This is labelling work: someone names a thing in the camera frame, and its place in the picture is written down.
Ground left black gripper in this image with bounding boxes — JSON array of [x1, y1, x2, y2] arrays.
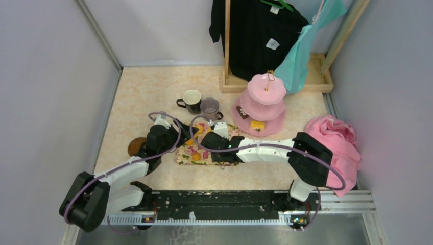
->
[[158, 118, 199, 156]]

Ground chocolate triangle cake slice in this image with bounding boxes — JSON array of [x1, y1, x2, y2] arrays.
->
[[236, 106, 249, 120]]

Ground yellow layered cake slice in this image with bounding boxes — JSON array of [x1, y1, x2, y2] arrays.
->
[[250, 120, 266, 132]]

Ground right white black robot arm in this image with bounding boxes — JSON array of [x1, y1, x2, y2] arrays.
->
[[200, 132, 333, 210]]

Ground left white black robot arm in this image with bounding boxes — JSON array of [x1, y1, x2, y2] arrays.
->
[[59, 119, 201, 232]]

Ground orange fish-shaped cake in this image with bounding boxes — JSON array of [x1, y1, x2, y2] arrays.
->
[[185, 138, 195, 145]]

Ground round dotted biscuit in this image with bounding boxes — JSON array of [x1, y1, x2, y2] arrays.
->
[[196, 125, 205, 134]]

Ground floral rectangular tray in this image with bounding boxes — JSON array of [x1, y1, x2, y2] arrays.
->
[[174, 122, 235, 167]]

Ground orange flower-shaped cookie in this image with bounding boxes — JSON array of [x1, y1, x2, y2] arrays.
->
[[191, 152, 202, 161]]

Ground black mug white inside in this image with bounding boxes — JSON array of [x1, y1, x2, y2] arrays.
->
[[176, 90, 202, 115]]

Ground pink three-tier cake stand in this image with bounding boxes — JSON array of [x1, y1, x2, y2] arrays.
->
[[231, 70, 286, 137]]

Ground brown round coaster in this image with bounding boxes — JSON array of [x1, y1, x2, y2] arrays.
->
[[127, 137, 147, 157]]

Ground teal garment hanging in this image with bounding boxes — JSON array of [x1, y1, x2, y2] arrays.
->
[[274, 0, 347, 94]]

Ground pink crumpled towel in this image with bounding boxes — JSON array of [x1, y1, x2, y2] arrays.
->
[[304, 115, 362, 198]]

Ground wooden clothes rack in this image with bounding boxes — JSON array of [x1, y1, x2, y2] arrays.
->
[[220, 1, 369, 93]]

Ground black t-shirt on hanger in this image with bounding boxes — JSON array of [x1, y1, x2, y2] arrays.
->
[[229, 1, 308, 81]]

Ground green clothes hanger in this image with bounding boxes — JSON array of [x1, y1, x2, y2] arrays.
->
[[260, 0, 294, 12]]

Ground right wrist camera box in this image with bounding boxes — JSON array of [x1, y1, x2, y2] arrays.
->
[[213, 122, 229, 139]]

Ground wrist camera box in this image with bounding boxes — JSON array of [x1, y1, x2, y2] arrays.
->
[[154, 111, 172, 129], [213, 122, 229, 139]]

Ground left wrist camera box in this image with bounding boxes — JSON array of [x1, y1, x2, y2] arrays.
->
[[154, 111, 172, 129]]

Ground grey mug black handle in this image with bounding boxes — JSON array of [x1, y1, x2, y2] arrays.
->
[[200, 97, 224, 121]]

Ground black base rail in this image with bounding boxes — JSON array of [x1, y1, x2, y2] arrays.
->
[[108, 190, 376, 231]]

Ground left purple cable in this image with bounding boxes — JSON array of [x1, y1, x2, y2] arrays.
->
[[63, 112, 182, 226]]

